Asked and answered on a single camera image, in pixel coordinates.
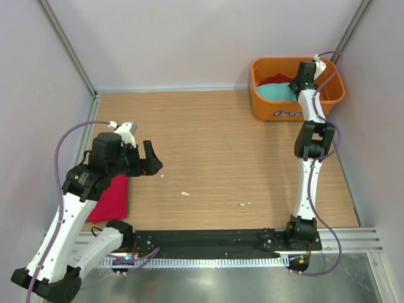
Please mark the aluminium frame rail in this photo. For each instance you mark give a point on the aluminium frame rail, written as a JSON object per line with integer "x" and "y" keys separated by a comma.
{"x": 352, "y": 240}

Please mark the right aluminium corner post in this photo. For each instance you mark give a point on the right aluminium corner post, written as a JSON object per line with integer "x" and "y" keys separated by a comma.
{"x": 353, "y": 25}

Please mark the aluminium corner post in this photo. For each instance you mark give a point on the aluminium corner post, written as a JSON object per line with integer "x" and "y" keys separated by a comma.
{"x": 66, "y": 44}
{"x": 353, "y": 25}

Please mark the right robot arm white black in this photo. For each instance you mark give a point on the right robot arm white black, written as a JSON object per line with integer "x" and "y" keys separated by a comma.
{"x": 312, "y": 145}

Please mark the left aluminium corner post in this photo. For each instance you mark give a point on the left aluminium corner post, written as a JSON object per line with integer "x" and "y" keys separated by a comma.
{"x": 66, "y": 44}

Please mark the teal t shirt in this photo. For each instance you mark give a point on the teal t shirt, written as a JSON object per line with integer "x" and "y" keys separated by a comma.
{"x": 276, "y": 92}

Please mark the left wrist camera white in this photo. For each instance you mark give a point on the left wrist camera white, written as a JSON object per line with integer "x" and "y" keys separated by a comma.
{"x": 126, "y": 130}

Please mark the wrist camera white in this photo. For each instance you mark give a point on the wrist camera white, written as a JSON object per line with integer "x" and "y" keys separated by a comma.
{"x": 126, "y": 130}
{"x": 320, "y": 66}

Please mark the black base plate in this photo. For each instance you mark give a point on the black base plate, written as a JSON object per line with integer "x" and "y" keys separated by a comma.
{"x": 271, "y": 240}

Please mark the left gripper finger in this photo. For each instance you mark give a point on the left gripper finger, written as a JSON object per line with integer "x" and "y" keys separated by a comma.
{"x": 148, "y": 148}
{"x": 152, "y": 165}

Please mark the orange plastic bin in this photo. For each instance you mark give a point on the orange plastic bin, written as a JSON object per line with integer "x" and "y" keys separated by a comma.
{"x": 269, "y": 110}

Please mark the folded magenta t shirt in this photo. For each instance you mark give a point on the folded magenta t shirt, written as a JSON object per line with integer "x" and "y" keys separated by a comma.
{"x": 113, "y": 203}

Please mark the white slotted cable duct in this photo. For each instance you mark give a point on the white slotted cable duct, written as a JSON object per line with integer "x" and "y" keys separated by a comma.
{"x": 282, "y": 261}

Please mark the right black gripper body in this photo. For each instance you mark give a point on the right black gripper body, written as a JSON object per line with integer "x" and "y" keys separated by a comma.
{"x": 294, "y": 81}

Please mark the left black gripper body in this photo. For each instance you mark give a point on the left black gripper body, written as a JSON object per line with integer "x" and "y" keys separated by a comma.
{"x": 132, "y": 165}

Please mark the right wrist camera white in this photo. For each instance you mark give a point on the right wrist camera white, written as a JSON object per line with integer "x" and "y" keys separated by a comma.
{"x": 320, "y": 66}

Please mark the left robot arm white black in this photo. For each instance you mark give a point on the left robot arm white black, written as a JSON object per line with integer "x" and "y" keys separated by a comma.
{"x": 56, "y": 273}

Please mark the dark red t shirt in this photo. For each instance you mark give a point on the dark red t shirt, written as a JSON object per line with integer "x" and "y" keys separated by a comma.
{"x": 276, "y": 79}

